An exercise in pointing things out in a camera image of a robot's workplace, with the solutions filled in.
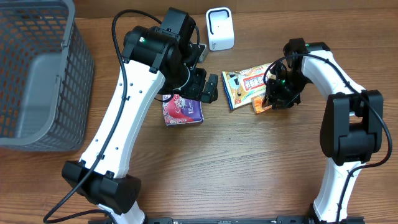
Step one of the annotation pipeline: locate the white barcode scanner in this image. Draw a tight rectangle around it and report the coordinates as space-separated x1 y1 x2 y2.
205 7 234 51

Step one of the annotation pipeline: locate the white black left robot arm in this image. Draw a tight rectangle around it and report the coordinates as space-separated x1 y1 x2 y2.
62 7 218 223

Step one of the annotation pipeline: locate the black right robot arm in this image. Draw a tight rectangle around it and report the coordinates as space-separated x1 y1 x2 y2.
262 38 392 223

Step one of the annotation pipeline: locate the grey plastic mesh basket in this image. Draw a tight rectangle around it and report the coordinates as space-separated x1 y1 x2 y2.
1 0 95 152

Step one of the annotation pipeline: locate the orange Kleenex tissue pack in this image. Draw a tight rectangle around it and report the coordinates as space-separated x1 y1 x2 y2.
251 94 272 114

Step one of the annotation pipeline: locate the yellow orange snack bag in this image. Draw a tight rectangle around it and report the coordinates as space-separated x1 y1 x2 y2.
222 63 270 110

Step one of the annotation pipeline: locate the red purple snack packet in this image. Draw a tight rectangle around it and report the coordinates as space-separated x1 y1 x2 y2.
162 95 204 126

